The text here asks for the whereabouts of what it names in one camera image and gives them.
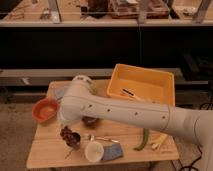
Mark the black marker in bin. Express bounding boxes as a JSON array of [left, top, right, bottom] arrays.
[[122, 89, 134, 96]]

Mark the dark purple bowl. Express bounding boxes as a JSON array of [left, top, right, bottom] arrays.
[[82, 116, 99, 127]]

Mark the metal spoon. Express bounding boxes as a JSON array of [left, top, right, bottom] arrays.
[[88, 135, 119, 143]]

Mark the dark grape bunch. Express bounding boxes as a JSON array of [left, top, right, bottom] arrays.
[[60, 126, 72, 144]]

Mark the metal cup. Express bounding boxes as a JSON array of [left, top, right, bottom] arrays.
[[67, 132, 81, 150]]

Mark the yellow corn husk piece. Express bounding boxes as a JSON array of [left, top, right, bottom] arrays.
[[151, 134, 168, 150]]

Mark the red bowl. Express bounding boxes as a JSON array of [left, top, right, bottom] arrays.
[[32, 98, 59, 123]]

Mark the white cup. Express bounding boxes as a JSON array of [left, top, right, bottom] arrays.
[[84, 141, 104, 163]]

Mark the grey cloth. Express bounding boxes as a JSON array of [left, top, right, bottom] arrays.
[[54, 86, 68, 100]]

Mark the blue-grey sponge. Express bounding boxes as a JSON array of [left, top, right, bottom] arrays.
[[102, 143, 123, 161]]

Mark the green chili pepper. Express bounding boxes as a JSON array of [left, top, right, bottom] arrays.
[[133, 128, 149, 151]]

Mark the yellow plastic bin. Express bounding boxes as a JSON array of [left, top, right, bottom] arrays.
[[107, 64, 175, 105]]

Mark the wooden table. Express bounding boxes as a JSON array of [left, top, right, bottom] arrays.
[[26, 79, 180, 170]]

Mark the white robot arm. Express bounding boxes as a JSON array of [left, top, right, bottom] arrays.
[[58, 75, 213, 171]]

